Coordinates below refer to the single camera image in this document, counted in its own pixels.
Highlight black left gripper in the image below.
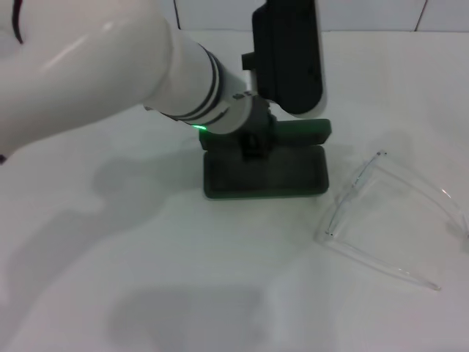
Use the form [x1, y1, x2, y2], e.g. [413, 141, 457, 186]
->
[237, 128, 274, 163]

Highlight green glasses case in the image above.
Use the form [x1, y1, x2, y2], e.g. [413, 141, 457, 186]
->
[199, 117, 333, 201]

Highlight clear white glasses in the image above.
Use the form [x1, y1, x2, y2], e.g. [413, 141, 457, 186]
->
[314, 149, 469, 291]

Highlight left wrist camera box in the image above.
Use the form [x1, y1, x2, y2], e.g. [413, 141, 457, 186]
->
[240, 0, 330, 119]

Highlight dark red arm cable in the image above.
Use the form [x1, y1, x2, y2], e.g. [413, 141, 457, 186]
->
[10, 0, 25, 45]

